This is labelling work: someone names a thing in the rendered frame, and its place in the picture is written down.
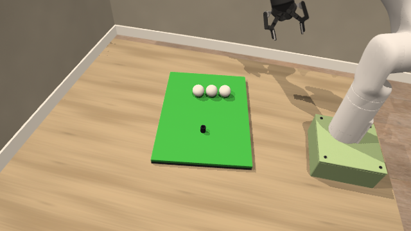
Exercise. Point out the green rectangular mat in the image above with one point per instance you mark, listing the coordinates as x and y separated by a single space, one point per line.
204 131

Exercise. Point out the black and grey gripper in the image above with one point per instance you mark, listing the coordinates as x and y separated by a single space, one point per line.
282 11

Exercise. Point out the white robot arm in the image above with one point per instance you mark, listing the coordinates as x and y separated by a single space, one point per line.
385 54

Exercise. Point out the white golf ball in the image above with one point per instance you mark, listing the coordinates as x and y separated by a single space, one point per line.
224 90
198 90
211 90

